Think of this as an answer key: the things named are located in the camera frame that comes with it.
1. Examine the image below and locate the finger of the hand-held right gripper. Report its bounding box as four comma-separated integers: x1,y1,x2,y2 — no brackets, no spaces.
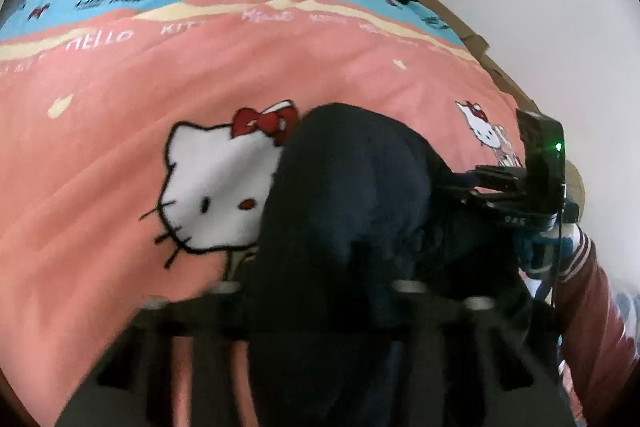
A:
472,164,527,190
435,184,531,215

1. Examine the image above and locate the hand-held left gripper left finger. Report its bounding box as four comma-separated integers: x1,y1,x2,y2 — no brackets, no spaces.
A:
55,279,256,427

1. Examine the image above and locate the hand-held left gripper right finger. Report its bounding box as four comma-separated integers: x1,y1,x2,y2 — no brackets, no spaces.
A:
385,279,576,427

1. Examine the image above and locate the black hooded puffer jacket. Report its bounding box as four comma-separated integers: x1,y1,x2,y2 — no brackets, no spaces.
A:
245,103,551,427

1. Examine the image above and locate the person's right forearm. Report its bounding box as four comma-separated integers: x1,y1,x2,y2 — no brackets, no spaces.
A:
550,227,640,413

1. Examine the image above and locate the straw fan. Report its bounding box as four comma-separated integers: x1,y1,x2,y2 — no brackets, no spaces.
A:
565,162,586,208

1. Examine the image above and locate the pink cartoon cat printed blanket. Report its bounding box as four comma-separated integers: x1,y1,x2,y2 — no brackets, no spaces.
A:
0,0,531,427

